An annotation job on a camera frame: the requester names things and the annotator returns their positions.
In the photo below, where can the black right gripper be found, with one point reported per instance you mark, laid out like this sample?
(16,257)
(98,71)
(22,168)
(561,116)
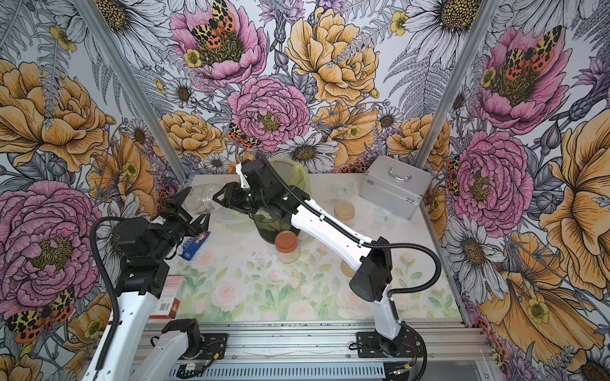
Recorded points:
(231,198)

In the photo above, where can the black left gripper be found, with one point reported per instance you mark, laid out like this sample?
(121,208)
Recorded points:
(193,225)

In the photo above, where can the glass jar beige lid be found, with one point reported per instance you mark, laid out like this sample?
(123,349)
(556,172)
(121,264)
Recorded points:
(200,201)
(344,211)

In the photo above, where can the glass jar orange lid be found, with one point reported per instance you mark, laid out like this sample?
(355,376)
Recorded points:
(286,244)

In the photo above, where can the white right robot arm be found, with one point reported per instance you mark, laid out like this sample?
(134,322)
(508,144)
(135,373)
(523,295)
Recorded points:
(372,260)

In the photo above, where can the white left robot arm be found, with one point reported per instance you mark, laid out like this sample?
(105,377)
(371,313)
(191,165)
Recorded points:
(145,246)

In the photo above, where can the blue snack packet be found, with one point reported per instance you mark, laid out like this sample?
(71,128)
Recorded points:
(192,245)

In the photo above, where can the black mesh waste bin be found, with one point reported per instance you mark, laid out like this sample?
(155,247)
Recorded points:
(269,228)

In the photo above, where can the green plastic bin liner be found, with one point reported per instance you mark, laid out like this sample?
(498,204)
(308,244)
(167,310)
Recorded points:
(293,173)

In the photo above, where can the pink red packet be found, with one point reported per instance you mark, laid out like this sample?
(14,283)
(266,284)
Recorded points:
(170,299)

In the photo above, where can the silver metal case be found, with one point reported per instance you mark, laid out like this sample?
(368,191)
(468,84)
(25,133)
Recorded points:
(395,186)

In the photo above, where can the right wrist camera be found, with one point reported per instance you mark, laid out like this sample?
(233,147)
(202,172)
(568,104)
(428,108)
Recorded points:
(251,173)

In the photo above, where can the aluminium frame post left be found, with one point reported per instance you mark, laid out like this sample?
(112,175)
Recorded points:
(101,32)

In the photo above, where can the aluminium frame post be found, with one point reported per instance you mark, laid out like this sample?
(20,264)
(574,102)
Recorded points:
(482,23)
(101,32)

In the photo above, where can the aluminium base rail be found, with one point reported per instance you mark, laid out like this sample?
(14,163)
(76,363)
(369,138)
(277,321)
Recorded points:
(437,349)

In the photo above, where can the aluminium frame post right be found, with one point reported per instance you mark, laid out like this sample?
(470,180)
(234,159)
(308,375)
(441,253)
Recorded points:
(482,23)

